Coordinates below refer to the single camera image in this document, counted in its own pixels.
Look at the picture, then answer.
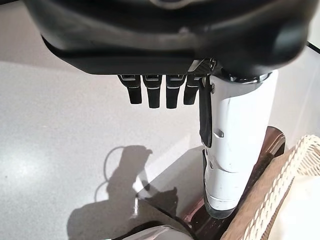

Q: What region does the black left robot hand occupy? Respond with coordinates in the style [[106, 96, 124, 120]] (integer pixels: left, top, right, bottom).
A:
[[23, 0, 313, 220]]

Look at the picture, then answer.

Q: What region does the dark brown glossy stool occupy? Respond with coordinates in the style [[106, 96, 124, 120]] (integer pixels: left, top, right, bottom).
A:
[[133, 126, 287, 240]]

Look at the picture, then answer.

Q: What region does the cream wicker tray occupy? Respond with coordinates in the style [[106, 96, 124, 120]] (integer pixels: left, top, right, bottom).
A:
[[222, 134, 320, 240]]

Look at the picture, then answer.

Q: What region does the white folded cloth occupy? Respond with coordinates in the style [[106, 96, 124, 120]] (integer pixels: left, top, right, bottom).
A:
[[268, 173, 320, 240]]

